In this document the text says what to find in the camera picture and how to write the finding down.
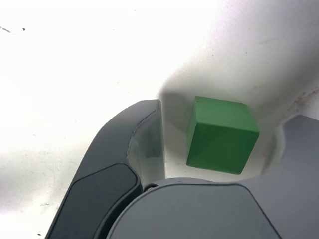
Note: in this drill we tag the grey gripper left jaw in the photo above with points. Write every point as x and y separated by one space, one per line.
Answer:
104 174

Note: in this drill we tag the green cube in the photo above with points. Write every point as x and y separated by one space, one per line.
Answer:
219 139

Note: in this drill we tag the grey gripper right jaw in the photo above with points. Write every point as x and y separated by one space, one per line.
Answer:
211 211

